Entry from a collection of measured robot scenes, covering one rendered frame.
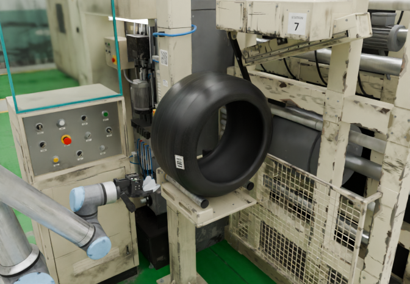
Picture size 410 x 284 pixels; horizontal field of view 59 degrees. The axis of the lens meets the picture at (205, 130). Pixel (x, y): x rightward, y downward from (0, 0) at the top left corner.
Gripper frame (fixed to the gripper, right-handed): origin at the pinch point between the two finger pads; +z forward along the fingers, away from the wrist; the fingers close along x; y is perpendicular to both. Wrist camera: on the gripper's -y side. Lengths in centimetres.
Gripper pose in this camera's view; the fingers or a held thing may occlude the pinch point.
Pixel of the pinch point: (157, 187)
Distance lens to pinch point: 164.0
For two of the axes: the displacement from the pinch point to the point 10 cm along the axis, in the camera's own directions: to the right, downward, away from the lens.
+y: 0.9, -9.5, -2.9
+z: 8.2, -1.0, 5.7
